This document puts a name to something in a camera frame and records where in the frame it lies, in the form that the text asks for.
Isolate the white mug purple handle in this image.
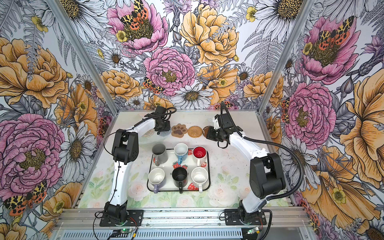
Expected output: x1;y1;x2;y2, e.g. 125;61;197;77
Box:
148;168;166;194

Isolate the black mug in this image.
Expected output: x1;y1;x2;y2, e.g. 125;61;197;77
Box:
172;167;188;194

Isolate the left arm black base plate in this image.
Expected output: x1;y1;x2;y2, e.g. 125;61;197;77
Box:
99;210;144;227

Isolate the aluminium frame corner post left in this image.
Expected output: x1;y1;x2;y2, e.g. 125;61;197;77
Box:
47;1;119;116

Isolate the aluminium frame corner post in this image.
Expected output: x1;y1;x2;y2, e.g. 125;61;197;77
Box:
258;0;316;115
47;1;119;116

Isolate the red inside white mug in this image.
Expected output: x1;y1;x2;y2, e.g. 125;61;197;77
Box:
193;146;208;167

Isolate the aluminium front rail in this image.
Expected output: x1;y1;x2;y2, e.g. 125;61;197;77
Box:
55;207;310;230

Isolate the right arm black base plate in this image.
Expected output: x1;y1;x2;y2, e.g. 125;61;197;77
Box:
224;207;267;226

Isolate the grey mug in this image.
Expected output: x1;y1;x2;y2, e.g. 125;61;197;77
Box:
152;144;169;167

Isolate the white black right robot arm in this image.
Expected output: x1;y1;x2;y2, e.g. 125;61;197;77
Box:
206;114;286;224

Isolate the white strawberry serving tray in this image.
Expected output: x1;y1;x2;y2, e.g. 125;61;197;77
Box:
147;149;211;193

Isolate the woven rattan round coaster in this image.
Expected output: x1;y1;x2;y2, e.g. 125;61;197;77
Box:
188;126;203;138

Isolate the cork paw print coaster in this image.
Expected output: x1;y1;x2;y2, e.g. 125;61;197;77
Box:
171;124;188;138

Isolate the green circuit board left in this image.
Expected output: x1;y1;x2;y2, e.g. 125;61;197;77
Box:
113;228;136;234

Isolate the multicolour woven round coaster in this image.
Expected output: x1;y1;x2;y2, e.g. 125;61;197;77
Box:
142;129;155;138

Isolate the grey woven round coaster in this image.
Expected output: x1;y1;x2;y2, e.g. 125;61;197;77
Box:
158;131;172;138

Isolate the green circuit board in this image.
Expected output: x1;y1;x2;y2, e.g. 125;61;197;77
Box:
247;227;260;235
113;228;136;234

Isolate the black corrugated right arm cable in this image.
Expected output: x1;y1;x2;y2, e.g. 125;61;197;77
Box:
220;101;305;240

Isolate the scratched brown wooden round coaster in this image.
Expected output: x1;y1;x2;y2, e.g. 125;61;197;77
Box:
203;126;210;138

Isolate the aluminium frame corner post right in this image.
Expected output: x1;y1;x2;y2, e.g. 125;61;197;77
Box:
258;0;316;115

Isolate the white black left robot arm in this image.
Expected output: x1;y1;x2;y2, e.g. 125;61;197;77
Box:
102;106;177;226

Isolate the green circuit board right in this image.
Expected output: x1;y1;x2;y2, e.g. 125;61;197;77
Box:
247;227;260;235

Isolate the light blue mug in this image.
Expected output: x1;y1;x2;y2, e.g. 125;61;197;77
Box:
174;143;189;165

